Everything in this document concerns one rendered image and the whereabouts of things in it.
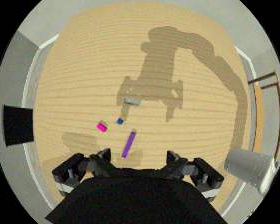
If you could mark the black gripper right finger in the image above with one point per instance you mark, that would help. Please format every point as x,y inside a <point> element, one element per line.
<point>207,178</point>

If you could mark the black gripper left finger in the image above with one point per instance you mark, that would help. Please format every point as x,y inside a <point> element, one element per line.
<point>66,174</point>

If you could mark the purple rod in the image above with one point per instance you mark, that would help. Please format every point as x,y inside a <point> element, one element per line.
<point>128,145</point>

